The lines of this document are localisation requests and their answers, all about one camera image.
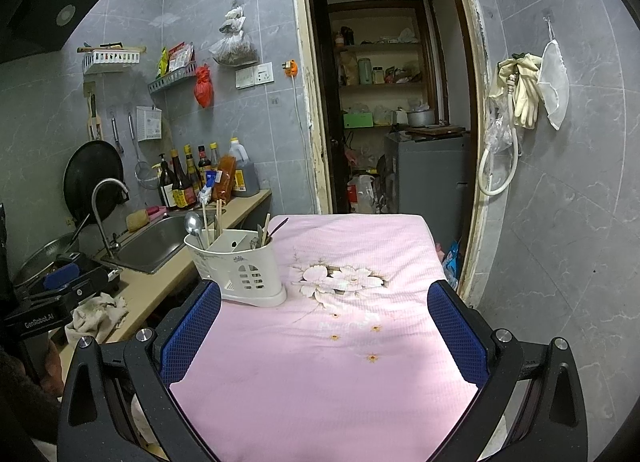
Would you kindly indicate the white wall basket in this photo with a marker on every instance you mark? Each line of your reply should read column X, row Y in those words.
column 110, row 61

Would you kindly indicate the steel wok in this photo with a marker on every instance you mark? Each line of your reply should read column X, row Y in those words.
column 40, row 254

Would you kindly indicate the clear plastic bag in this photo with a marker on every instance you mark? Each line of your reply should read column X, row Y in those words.
column 497, row 134

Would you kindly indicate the red food packets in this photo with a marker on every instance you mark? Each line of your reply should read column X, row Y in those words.
column 405, row 75

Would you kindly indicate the white kettle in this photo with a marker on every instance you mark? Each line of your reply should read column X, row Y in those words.
column 401, row 116

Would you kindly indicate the red white seasoning packet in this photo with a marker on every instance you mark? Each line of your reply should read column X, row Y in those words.
column 181, row 56

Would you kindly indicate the yellow cap sauce bottle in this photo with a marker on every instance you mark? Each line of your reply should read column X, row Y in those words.
column 190, row 166

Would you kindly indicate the steel kitchen sink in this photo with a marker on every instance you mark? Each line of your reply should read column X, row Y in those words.
column 155, row 242

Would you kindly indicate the red cap sauce bottle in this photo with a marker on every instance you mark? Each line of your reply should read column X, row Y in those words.
column 203, row 164

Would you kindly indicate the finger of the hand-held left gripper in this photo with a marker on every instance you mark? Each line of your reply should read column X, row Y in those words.
column 61, row 276
column 80, row 294

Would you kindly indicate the grey wall shelf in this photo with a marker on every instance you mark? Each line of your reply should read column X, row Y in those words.
column 170, row 79

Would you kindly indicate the worn wooden door frame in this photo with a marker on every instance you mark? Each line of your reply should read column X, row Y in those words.
column 297, row 91

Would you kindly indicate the white plastic utensil basket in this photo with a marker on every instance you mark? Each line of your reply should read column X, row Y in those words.
column 215, row 262

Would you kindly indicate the person's left hand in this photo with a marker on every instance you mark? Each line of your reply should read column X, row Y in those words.
column 55, row 367

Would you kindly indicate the black range hood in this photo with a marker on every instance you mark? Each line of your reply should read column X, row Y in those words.
column 55, row 6

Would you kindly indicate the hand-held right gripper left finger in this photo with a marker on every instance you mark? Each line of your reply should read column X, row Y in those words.
column 192, row 332

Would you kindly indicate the cream rubber gloves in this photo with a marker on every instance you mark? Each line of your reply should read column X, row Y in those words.
column 522, row 91

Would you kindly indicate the person's left forearm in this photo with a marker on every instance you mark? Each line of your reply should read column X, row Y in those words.
column 20, row 392

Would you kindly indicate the black round pan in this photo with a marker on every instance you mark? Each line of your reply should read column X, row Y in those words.
column 90, row 176

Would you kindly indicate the green cup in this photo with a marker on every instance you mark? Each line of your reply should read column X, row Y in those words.
column 365, row 71

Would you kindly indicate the orange noodle packet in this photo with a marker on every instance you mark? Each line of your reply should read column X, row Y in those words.
column 226, row 179

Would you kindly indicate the dark soy sauce bottle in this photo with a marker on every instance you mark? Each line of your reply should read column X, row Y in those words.
column 180, row 189

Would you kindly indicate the green box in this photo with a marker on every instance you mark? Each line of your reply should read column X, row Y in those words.
column 358, row 119

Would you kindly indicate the blue white packet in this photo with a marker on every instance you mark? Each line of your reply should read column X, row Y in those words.
column 209, row 189

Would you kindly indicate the brown paper bag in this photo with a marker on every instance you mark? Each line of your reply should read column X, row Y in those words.
column 349, row 69

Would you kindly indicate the dirty white rag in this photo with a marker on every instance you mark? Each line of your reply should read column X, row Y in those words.
column 97, row 317

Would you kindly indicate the clear bag of dried goods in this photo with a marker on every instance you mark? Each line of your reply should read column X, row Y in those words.
column 234, row 49

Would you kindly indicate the small glass jar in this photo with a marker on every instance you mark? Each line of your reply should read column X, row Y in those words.
column 378, row 75

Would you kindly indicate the wooden storage shelf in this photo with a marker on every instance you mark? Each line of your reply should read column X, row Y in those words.
column 380, row 46

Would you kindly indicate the steel cooking pot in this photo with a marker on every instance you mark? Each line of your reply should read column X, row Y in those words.
column 420, row 117

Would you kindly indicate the white plastic jug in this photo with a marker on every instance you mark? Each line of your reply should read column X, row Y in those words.
column 361, row 194

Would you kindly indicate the large cooking oil jug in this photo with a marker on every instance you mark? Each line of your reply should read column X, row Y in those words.
column 245, row 176

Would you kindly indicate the steel mesh strainer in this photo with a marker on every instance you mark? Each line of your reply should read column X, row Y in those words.
column 147, row 176

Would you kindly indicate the black induction cooker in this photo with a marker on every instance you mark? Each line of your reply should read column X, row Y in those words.
column 112, row 279

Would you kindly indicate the grey appliance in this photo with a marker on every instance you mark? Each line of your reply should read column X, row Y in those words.
column 425, row 187

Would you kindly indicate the white hanging box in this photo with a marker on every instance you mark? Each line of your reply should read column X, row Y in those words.
column 150, row 124

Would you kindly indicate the clear bottle yellow cap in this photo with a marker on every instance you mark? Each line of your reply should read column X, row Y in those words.
column 214, row 154

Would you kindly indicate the green yellow seasoning packet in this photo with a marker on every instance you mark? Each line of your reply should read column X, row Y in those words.
column 163, row 61

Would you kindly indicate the white crumpled bag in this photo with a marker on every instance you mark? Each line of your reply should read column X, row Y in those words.
column 408, row 35

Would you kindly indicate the orange plug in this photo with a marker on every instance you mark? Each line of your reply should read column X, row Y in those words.
column 290, row 68

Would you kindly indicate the wooden stick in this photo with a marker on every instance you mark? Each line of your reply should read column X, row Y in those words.
column 135, row 48

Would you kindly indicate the pink scrub pad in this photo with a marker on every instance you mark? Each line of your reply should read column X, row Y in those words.
column 156, row 211

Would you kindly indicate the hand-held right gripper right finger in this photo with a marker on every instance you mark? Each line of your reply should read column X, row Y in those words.
column 457, row 337

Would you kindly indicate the red plastic bag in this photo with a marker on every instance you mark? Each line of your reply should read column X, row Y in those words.
column 202, row 89

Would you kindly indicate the pink flowered cloth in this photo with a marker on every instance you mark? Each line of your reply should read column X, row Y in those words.
column 325, row 367

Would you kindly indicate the steel curved faucet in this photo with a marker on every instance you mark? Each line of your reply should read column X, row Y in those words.
column 100, row 212

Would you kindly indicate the wooden cutting board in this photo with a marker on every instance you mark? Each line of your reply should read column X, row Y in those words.
column 435, row 131

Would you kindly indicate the hanging steel peeler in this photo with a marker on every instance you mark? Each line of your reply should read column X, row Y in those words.
column 116, row 134

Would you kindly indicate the yellow sponge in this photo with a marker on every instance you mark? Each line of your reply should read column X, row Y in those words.
column 137, row 221

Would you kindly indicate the wooden knife holder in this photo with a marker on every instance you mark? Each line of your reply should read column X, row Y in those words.
column 93, row 111

